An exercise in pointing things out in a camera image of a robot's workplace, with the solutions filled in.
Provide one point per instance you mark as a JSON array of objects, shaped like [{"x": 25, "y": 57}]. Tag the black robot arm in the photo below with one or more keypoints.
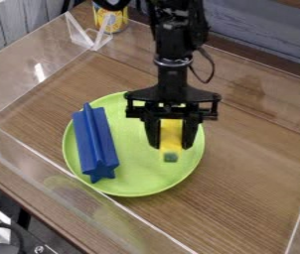
[{"x": 180, "y": 31}]

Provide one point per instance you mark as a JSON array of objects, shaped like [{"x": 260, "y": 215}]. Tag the yellow printed can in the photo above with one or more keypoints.
[{"x": 114, "y": 20}]

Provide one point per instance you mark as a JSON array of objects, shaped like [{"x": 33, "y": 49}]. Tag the blue star-shaped block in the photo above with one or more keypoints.
[{"x": 98, "y": 159}]

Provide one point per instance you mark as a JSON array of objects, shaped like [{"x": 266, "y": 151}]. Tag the yellow toy banana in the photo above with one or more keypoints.
[{"x": 170, "y": 146}]

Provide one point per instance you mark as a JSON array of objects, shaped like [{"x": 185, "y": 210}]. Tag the clear acrylic enclosure wall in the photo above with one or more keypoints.
[{"x": 235, "y": 207}]

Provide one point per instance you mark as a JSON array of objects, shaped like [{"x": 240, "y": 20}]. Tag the clear acrylic corner bracket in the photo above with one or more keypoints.
[{"x": 89, "y": 38}]

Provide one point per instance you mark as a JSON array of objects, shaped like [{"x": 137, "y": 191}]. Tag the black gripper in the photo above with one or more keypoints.
[{"x": 172, "y": 99}]

